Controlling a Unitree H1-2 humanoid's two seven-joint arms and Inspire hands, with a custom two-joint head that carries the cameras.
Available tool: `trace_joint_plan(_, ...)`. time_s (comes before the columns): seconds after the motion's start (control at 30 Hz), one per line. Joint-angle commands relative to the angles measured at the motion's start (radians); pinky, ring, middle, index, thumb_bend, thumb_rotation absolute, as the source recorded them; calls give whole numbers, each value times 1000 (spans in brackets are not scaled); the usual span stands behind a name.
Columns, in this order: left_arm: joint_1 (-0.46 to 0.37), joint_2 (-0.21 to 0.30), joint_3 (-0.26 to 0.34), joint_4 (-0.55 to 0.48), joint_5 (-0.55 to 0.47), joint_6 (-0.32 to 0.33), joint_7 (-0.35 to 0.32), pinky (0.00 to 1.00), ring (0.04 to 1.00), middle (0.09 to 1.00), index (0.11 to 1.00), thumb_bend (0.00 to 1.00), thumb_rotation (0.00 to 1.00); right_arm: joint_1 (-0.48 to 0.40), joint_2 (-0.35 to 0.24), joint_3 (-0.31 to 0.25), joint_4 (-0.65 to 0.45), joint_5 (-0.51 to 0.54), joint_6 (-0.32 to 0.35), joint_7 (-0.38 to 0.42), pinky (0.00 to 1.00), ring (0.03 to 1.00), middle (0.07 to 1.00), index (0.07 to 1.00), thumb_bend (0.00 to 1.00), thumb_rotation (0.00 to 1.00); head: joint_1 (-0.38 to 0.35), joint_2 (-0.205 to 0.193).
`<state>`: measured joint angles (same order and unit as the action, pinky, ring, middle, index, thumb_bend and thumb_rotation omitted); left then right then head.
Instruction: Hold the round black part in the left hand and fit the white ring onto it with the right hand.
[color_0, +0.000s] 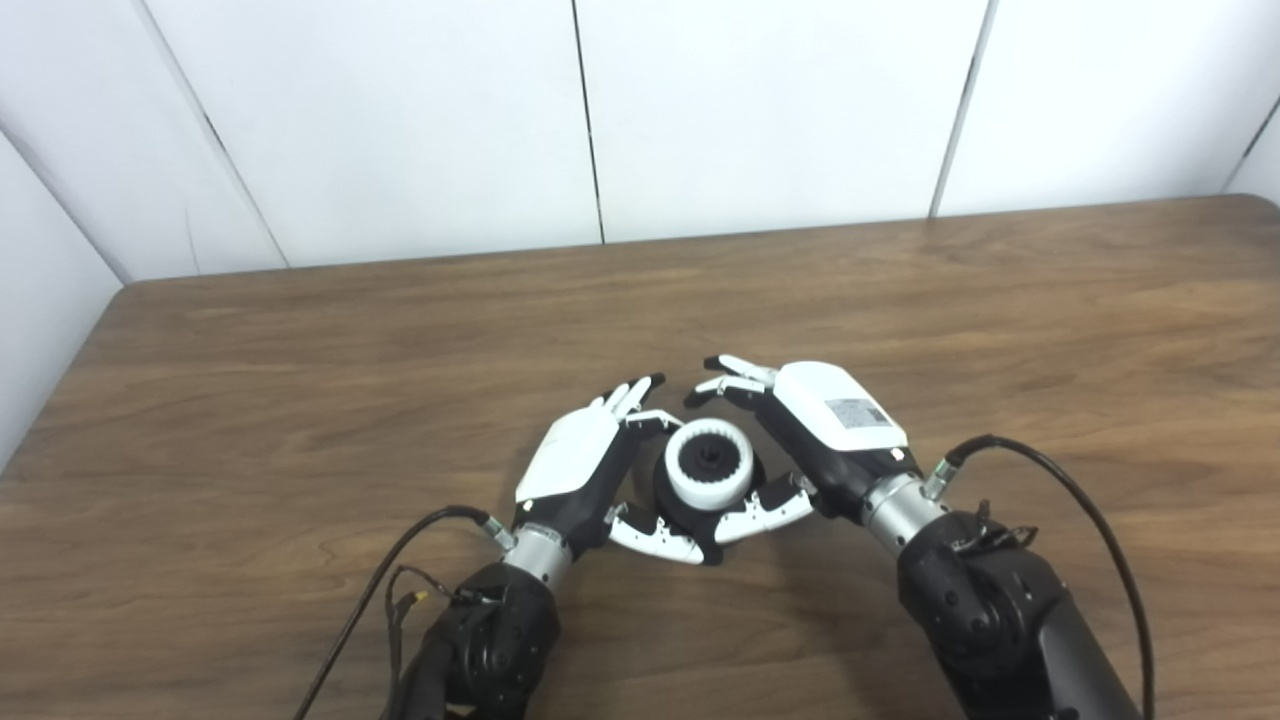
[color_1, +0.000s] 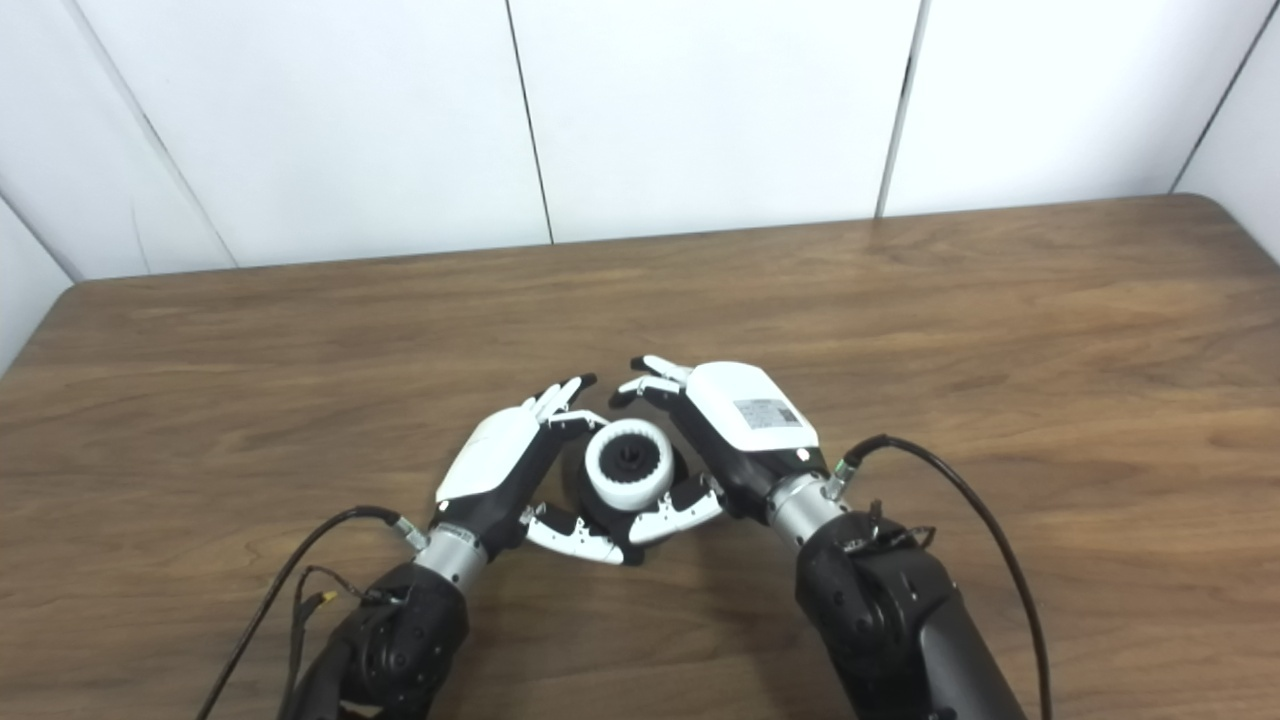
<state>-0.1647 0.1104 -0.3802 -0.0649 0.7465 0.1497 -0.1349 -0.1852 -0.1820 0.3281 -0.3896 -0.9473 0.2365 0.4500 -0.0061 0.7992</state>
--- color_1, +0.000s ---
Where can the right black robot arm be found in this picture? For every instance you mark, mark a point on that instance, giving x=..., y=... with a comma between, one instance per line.
x=890, y=610

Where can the round black part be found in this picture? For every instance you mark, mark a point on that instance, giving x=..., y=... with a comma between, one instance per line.
x=625, y=490

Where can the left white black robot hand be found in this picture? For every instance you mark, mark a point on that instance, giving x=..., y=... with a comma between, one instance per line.
x=500, y=470

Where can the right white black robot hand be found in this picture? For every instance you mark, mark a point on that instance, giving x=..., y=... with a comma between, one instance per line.
x=740, y=430

